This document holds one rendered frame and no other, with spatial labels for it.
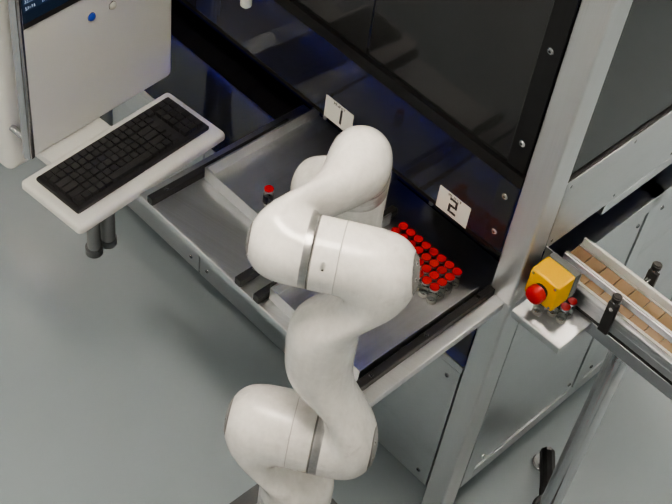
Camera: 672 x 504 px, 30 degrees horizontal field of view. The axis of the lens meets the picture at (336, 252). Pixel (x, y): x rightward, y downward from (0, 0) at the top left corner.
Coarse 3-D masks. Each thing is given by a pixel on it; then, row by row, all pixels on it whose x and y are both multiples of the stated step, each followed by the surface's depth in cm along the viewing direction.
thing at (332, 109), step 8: (328, 96) 269; (328, 104) 271; (336, 104) 268; (328, 112) 272; (336, 112) 270; (344, 112) 268; (336, 120) 271; (344, 120) 269; (352, 120) 267; (344, 128) 270
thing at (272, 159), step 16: (304, 112) 285; (288, 128) 284; (304, 128) 286; (320, 128) 287; (256, 144) 278; (272, 144) 281; (288, 144) 282; (304, 144) 283; (320, 144) 283; (224, 160) 273; (240, 160) 277; (256, 160) 278; (272, 160) 278; (288, 160) 279; (208, 176) 271; (224, 176) 273; (240, 176) 274; (256, 176) 274; (272, 176) 275; (288, 176) 275; (224, 192) 269; (240, 192) 271; (256, 192) 271; (240, 208) 267; (256, 208) 268
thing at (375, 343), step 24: (384, 216) 266; (288, 288) 254; (288, 312) 249; (408, 312) 254; (432, 312) 254; (360, 336) 248; (384, 336) 249; (408, 336) 246; (360, 360) 244; (384, 360) 244
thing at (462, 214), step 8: (440, 192) 256; (448, 192) 254; (440, 200) 258; (448, 200) 256; (456, 200) 254; (440, 208) 259; (464, 208) 253; (456, 216) 256; (464, 216) 254; (464, 224) 255
